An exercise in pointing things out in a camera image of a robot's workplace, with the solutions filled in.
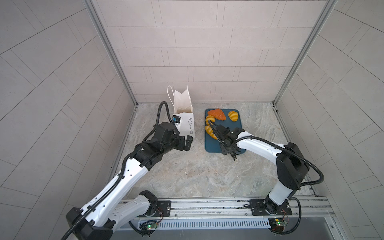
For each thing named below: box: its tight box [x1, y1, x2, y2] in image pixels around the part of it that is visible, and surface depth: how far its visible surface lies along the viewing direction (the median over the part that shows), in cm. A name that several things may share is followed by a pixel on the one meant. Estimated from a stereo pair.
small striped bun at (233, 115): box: [228, 110, 239, 122], surface depth 107 cm
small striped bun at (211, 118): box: [205, 115, 216, 126], surface depth 107 cm
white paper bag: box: [167, 85, 195, 139], surface depth 88 cm
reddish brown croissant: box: [207, 108, 226, 121], surface depth 107 cm
